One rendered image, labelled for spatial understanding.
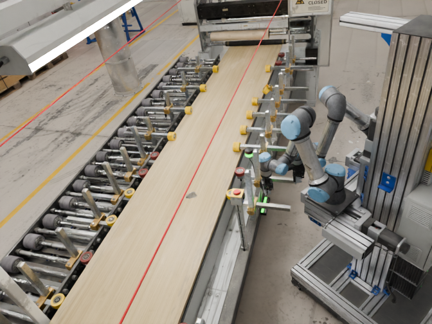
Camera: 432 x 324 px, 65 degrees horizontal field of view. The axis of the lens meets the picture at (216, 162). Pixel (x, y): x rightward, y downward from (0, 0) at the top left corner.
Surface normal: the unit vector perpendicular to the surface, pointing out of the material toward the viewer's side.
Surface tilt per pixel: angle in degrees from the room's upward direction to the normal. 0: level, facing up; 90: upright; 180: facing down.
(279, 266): 0
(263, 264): 0
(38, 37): 61
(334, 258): 0
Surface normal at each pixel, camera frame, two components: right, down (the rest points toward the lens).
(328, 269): -0.15, -0.77
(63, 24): 0.75, -0.32
